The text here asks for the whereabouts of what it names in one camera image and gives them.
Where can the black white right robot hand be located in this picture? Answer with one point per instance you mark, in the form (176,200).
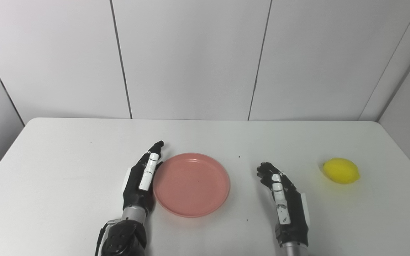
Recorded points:
(297,220)

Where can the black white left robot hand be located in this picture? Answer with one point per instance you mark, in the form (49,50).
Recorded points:
(132,192)

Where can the pink round plate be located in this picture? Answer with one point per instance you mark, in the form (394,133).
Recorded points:
(192,186)

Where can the yellow lemon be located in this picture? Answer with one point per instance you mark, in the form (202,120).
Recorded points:
(341,170)

